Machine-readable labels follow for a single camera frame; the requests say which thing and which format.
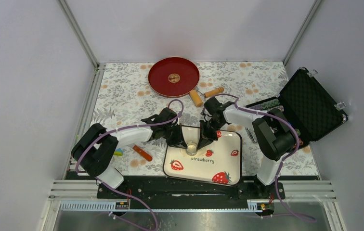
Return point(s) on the metal scraper orange handle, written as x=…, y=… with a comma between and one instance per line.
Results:
x=142, y=153

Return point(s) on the small dough ball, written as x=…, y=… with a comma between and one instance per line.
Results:
x=191, y=149

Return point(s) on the floral table mat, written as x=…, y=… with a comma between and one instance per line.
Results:
x=125, y=97

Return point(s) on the colourful toy block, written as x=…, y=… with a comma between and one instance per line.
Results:
x=118, y=152

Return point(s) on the strawberry pattern rectangular tray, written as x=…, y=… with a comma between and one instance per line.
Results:
x=219, y=162

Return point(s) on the wooden dough roller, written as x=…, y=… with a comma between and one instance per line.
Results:
x=196, y=96

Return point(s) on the round red tray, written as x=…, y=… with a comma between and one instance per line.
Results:
x=173, y=77

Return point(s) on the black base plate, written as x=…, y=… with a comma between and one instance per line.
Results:
x=171, y=193

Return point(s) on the black open chip case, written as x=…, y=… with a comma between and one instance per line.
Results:
x=308, y=107

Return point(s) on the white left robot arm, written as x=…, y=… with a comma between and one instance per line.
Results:
x=95, y=149

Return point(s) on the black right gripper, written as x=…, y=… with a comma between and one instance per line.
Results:
x=207, y=138

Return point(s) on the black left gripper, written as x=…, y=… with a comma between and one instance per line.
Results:
x=179, y=141

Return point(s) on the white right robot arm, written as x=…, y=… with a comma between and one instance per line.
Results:
x=276, y=138

